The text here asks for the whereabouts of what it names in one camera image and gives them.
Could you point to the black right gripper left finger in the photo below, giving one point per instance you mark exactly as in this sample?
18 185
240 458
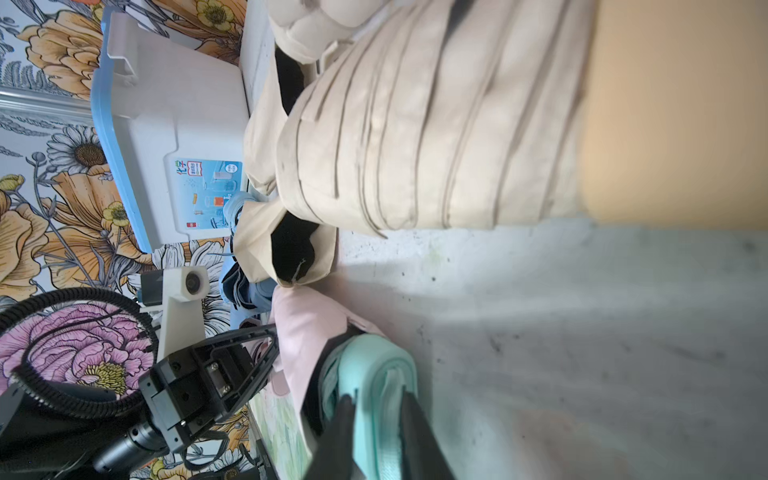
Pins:
333 458

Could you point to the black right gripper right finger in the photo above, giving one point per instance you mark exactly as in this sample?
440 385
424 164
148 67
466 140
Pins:
422 458

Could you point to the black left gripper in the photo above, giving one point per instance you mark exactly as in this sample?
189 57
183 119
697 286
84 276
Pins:
192 389

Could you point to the blue umbrella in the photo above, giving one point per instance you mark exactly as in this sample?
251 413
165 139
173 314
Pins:
233 207
241 293

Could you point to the pink umbrella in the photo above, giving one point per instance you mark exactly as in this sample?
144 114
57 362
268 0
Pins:
306 320

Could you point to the beige umbrella sleeve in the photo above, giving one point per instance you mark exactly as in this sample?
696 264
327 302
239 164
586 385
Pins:
283 84
271 242

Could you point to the beige umbrella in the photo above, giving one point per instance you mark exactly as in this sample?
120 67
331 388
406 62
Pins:
304 30
479 114

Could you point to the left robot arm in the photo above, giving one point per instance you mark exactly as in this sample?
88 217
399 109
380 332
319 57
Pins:
40 443

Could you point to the blue lidded plastic storage box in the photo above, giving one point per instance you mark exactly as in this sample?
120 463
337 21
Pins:
170 121

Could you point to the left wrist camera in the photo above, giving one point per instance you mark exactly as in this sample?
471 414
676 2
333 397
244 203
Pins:
177 294

